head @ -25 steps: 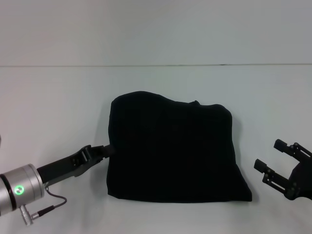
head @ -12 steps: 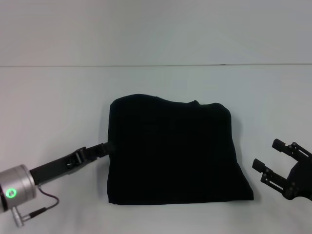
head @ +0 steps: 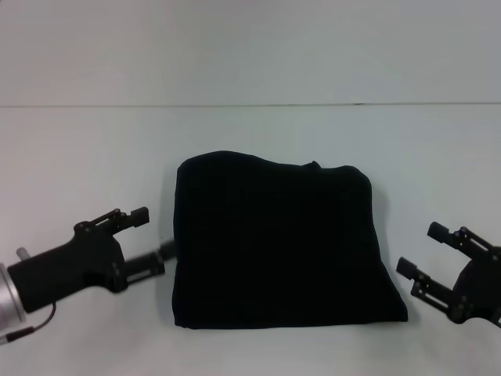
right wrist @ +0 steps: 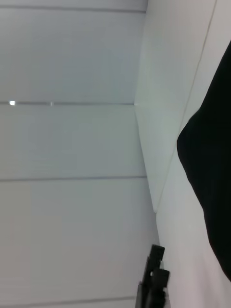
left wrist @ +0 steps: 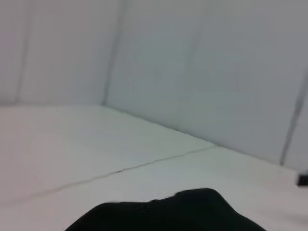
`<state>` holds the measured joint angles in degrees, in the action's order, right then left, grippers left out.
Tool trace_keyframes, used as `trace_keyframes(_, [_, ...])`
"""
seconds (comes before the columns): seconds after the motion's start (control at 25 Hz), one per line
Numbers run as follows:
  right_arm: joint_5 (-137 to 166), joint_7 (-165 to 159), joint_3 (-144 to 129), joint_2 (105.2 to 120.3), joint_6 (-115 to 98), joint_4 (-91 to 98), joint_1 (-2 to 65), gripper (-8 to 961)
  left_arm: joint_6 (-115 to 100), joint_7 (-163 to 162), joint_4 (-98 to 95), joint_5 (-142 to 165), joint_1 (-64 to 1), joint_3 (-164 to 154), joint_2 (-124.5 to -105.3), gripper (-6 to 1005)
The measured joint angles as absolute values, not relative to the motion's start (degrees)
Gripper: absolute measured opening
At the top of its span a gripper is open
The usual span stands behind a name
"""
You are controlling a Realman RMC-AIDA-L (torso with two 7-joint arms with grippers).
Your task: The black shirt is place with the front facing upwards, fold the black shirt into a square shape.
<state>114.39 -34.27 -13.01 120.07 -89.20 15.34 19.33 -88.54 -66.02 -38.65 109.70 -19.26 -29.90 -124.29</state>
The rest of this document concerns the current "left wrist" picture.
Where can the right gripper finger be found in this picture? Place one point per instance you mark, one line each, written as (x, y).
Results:
(303, 179)

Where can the black shirt with FREE print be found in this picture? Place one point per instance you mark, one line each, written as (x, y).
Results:
(173, 214)

